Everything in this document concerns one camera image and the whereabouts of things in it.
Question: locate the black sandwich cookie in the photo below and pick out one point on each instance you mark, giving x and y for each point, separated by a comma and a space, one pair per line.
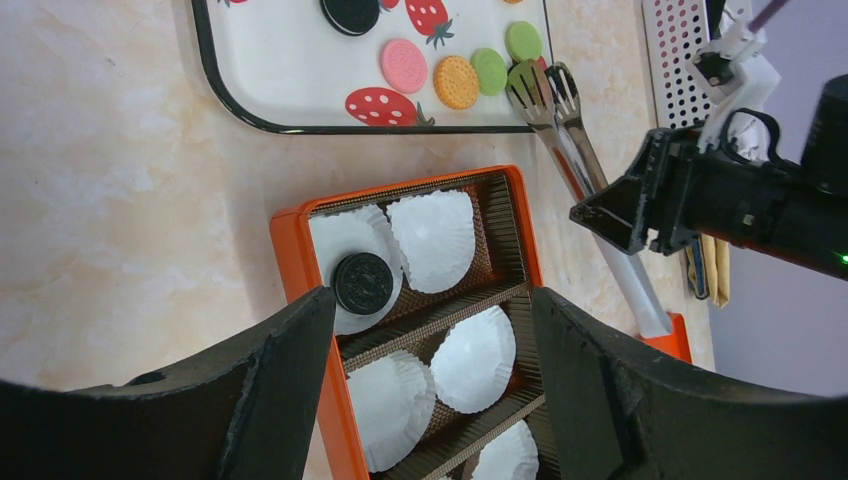
362, 283
351, 17

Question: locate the white perforated plastic basket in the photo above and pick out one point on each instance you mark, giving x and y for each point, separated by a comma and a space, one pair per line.
674, 31

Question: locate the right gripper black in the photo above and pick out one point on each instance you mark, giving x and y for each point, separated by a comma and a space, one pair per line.
796, 212

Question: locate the yellow folded cloth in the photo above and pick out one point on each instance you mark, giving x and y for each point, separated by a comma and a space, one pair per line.
708, 270

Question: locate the white strawberry print tray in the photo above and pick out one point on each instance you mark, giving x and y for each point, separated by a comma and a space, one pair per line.
279, 66

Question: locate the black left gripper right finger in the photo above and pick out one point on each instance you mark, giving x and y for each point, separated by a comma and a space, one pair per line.
621, 409

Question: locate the metal tongs white handle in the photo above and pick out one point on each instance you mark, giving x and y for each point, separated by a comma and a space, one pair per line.
547, 99

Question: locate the pink sandwich cookie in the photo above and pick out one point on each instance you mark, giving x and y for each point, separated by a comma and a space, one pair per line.
403, 66

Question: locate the orange cookie tin box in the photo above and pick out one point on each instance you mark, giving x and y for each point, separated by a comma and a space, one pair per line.
504, 271

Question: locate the yellow sandwich cookie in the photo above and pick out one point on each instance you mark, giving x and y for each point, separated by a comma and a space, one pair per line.
456, 83

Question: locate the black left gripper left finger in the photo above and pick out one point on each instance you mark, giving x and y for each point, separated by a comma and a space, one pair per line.
243, 408

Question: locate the orange tin lid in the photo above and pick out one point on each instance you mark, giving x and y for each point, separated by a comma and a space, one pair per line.
675, 344

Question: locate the green sandwich cookie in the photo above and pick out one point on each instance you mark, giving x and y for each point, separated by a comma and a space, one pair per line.
523, 41
491, 71

